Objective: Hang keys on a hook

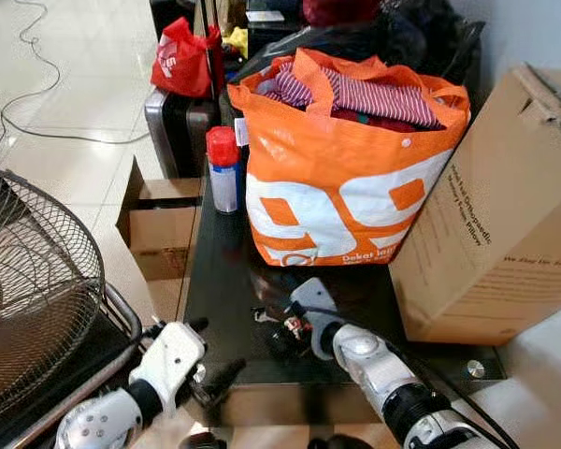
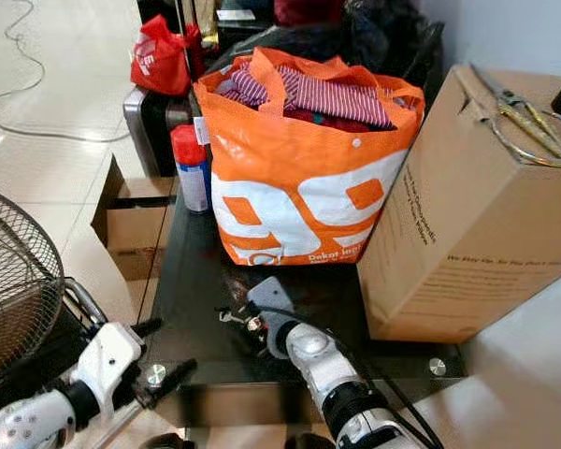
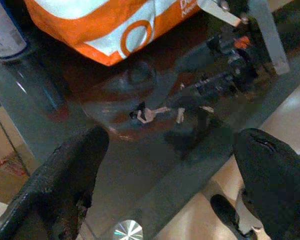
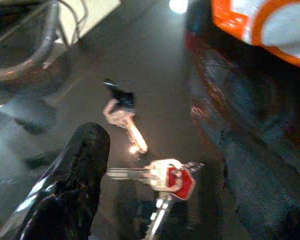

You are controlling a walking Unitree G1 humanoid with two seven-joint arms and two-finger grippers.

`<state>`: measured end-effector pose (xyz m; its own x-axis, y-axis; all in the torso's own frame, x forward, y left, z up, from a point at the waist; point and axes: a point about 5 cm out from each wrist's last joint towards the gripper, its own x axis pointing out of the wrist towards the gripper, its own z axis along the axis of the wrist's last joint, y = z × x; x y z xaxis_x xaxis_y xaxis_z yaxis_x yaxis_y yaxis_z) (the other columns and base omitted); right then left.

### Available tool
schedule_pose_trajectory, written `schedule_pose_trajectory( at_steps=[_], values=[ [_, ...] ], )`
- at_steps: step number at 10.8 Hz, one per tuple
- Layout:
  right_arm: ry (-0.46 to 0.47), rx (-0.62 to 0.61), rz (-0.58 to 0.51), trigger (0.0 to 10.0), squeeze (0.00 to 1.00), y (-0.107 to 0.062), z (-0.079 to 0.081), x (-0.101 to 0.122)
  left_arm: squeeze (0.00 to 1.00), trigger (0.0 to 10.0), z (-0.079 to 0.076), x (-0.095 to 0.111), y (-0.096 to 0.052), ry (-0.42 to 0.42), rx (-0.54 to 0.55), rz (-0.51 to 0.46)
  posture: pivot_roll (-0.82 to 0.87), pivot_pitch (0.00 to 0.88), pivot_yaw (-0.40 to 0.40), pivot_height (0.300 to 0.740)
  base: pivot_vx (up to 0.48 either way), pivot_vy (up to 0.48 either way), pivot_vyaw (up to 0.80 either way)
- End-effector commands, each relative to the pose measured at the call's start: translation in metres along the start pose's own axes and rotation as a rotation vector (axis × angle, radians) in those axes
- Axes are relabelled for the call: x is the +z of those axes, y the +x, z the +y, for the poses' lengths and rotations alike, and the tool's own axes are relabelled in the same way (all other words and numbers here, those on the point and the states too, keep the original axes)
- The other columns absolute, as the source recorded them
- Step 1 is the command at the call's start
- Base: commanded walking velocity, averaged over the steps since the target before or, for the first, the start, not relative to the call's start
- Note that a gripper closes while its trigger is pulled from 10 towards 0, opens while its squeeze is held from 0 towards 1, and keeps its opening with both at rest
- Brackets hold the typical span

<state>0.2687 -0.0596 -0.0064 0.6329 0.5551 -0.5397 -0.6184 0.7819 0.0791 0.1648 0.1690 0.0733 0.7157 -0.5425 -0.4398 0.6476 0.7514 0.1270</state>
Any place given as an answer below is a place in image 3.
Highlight silver glass standoff cap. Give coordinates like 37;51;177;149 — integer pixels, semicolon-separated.
112;219;144;240

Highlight black glass-top cabinet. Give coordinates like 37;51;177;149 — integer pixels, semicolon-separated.
0;0;300;240

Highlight white spray can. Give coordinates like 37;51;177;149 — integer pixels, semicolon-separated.
0;0;28;60

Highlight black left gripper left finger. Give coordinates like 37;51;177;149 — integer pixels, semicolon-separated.
0;126;110;240

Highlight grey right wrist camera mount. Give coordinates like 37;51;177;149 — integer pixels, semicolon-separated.
196;0;291;76

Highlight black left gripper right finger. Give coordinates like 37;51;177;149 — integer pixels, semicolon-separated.
232;127;300;240

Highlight keys with black fob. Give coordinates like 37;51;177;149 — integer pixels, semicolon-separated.
129;101;171;126

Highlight orange and white shopping bag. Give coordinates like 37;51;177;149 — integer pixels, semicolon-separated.
23;0;203;67

